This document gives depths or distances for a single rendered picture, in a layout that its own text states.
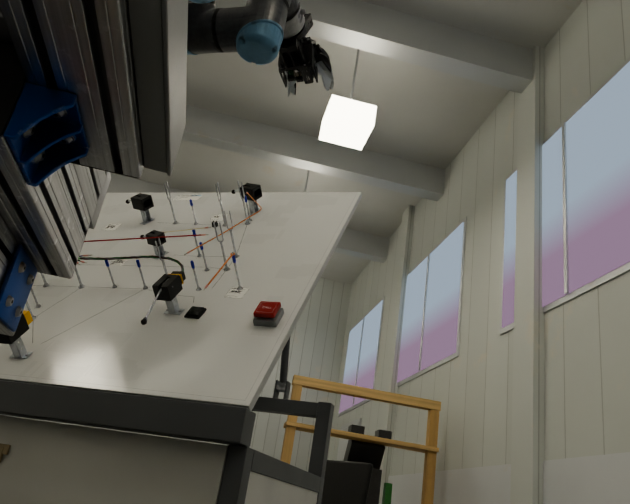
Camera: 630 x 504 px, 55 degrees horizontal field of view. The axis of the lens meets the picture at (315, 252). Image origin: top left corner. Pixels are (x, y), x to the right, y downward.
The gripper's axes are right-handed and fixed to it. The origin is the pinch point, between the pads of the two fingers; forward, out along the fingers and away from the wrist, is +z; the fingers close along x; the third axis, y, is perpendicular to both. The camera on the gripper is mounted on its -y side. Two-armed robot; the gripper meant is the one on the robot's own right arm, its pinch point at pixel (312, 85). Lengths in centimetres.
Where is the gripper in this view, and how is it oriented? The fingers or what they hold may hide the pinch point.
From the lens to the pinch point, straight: 142.6
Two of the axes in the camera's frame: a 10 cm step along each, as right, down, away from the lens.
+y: -0.2, 9.0, -4.3
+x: 9.7, -0.9, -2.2
